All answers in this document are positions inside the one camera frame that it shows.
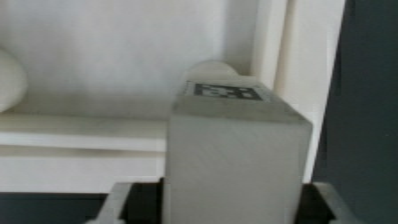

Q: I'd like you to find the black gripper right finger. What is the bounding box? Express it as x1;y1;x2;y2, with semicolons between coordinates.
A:
314;182;355;224

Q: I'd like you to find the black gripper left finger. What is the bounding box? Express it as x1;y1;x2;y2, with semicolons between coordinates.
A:
85;183;131;224

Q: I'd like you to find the white table leg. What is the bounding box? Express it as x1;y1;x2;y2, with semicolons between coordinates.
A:
161;61;312;224

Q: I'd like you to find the white square tabletop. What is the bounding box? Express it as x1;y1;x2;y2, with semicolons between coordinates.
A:
0;0;346;193

